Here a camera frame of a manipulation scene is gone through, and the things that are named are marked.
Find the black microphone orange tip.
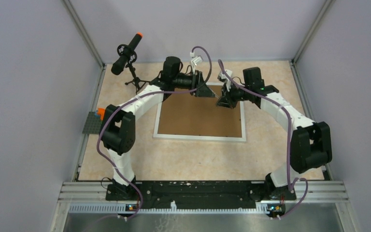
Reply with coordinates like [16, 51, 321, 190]
[111, 32, 143, 75]

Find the white picture frame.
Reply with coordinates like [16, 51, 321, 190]
[153, 82, 247, 143]

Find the aluminium front rail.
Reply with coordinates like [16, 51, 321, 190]
[51, 180, 361, 232]

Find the brown frame backing board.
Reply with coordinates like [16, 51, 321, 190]
[157, 85, 243, 138]

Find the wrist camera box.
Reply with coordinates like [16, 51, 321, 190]
[189, 52, 203, 68]
[217, 69, 233, 91]

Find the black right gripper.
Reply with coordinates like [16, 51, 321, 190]
[216, 81, 251, 110]

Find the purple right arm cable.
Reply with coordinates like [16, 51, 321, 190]
[217, 59, 309, 220]

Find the grey lego baseplate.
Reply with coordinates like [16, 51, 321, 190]
[82, 112, 102, 134]

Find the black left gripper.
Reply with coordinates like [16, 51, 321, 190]
[172, 70, 214, 97]

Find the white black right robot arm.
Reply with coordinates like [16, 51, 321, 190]
[216, 67, 332, 199]

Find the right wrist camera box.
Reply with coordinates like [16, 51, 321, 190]
[217, 69, 233, 91]

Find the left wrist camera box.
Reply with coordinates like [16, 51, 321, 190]
[189, 52, 203, 68]

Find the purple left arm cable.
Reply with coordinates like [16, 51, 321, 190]
[96, 45, 213, 221]

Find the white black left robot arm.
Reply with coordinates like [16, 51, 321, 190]
[99, 56, 215, 200]

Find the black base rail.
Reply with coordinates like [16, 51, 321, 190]
[105, 180, 297, 209]

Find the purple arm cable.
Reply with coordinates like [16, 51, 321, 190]
[96, 45, 213, 221]
[217, 59, 309, 220]

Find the black microphone tripod stand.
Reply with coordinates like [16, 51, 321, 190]
[125, 64, 150, 94]

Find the orange curved toy block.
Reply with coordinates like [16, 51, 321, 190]
[95, 108, 105, 121]

